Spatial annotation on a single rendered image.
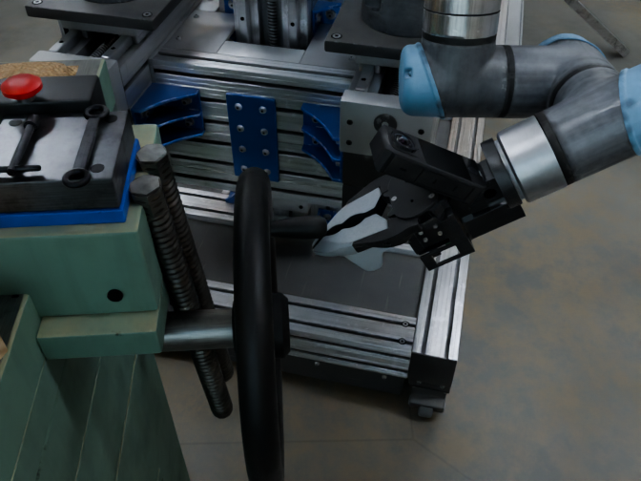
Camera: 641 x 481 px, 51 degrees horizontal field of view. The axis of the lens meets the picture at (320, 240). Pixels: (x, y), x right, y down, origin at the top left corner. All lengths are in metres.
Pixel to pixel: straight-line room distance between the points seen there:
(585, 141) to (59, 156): 0.44
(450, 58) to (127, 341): 0.40
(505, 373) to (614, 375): 0.25
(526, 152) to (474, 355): 1.04
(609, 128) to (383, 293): 0.89
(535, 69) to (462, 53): 0.08
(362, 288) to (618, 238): 0.86
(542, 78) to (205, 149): 0.72
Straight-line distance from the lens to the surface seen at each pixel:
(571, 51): 0.75
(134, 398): 0.89
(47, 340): 0.57
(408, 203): 0.66
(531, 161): 0.64
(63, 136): 0.54
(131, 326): 0.56
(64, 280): 0.55
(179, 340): 0.61
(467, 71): 0.70
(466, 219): 0.69
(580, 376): 1.68
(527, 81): 0.72
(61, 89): 0.58
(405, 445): 1.49
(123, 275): 0.53
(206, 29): 1.28
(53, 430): 0.62
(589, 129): 0.65
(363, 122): 0.98
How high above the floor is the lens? 1.29
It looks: 44 degrees down
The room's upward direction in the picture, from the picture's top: straight up
